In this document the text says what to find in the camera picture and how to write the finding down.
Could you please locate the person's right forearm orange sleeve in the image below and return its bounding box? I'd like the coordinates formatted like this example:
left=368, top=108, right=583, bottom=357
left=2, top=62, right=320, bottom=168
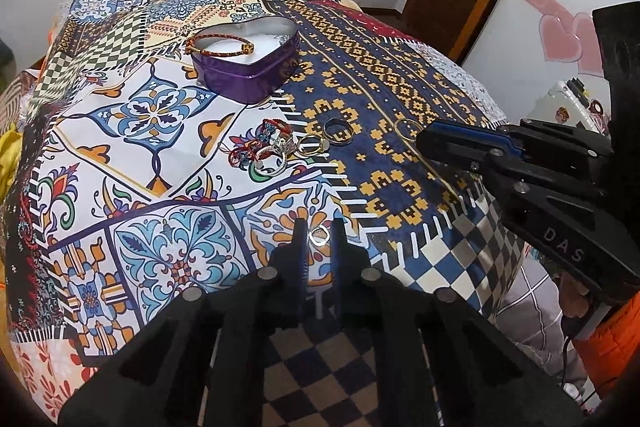
left=571, top=294, right=640, bottom=410

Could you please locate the pink heart sticker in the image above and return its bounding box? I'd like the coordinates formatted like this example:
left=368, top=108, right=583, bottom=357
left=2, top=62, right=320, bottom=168
left=538, top=13, right=603, bottom=75

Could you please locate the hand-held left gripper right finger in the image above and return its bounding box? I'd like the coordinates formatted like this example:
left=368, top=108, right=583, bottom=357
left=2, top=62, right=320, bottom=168
left=330, top=217, right=587, bottom=427

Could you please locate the purple heart-shaped tin box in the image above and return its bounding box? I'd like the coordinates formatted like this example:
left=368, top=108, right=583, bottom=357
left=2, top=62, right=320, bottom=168
left=191, top=18, right=301, bottom=105

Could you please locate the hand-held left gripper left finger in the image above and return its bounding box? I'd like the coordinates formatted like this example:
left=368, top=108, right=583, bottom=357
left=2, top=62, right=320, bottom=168
left=57, top=218, right=308, bottom=427

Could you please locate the gold double ring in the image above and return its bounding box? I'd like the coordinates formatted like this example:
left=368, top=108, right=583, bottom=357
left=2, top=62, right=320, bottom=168
left=298, top=134, right=331, bottom=156

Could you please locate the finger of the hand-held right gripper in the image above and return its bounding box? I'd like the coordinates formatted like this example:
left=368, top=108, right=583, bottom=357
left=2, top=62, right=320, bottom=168
left=416, top=127, right=608, bottom=228
left=431, top=119, right=615, bottom=160

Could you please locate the black cable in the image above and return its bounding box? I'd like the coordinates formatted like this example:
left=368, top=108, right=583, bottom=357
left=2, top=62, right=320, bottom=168
left=559, top=314, right=581, bottom=390

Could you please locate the red and gold braided bracelet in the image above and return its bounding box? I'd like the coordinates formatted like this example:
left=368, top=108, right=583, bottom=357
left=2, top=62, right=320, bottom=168
left=184, top=33, right=255, bottom=58

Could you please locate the ornate silver ring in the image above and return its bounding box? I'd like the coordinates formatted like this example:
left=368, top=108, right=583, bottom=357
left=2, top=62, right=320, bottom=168
left=270, top=133, right=299, bottom=156

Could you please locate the wide silver ring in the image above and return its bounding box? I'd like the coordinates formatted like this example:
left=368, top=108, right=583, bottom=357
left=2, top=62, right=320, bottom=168
left=252, top=154, right=288, bottom=176

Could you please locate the grey checked bedsheet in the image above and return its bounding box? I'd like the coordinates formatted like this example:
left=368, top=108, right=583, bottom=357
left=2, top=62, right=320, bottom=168
left=492, top=242, right=588, bottom=403

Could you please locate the red and blue string bracelet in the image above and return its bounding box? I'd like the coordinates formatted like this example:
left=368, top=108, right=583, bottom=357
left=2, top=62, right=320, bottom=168
left=228, top=138, right=271, bottom=168

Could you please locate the yellow cloth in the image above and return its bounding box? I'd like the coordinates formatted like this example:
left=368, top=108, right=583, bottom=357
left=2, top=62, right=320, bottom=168
left=0, top=127, right=28, bottom=218

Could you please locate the colourful patterned tablecloth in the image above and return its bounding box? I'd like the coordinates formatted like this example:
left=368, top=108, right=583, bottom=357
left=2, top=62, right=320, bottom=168
left=5, top=0, right=526, bottom=427

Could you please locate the red beaded bracelet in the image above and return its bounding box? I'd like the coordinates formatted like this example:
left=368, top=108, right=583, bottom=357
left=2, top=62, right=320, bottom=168
left=258, top=118, right=292, bottom=138

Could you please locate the black and gold band ring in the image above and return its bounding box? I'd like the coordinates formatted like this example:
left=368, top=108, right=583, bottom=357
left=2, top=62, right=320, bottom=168
left=323, top=119, right=356, bottom=146

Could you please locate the white storage box with stickers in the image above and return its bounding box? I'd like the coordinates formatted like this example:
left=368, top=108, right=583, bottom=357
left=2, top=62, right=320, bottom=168
left=522, top=78, right=612, bottom=135

